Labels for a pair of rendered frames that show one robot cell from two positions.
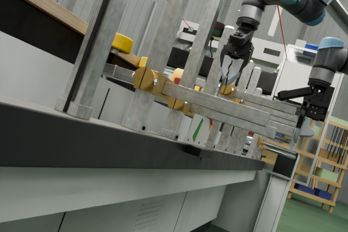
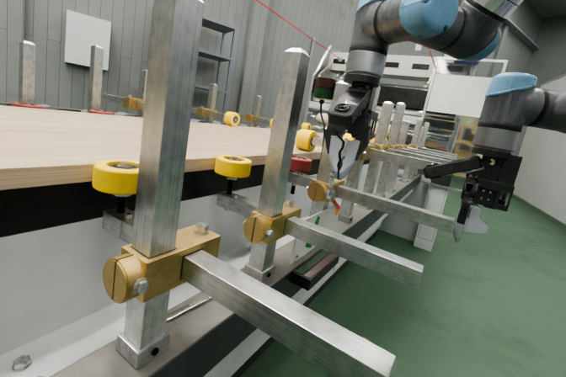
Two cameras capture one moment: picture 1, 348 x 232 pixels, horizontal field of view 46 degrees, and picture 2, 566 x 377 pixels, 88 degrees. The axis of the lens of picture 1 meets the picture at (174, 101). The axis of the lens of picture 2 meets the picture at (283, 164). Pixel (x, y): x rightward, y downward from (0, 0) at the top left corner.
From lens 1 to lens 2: 71 cm
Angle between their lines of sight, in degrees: 17
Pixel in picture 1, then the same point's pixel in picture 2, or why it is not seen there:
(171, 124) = (256, 260)
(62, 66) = (28, 241)
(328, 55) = (507, 105)
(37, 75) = not seen: outside the picture
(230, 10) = not seen: hidden behind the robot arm
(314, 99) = (485, 177)
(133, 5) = (295, 45)
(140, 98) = (133, 304)
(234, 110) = (305, 347)
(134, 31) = not seen: hidden behind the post
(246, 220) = (408, 225)
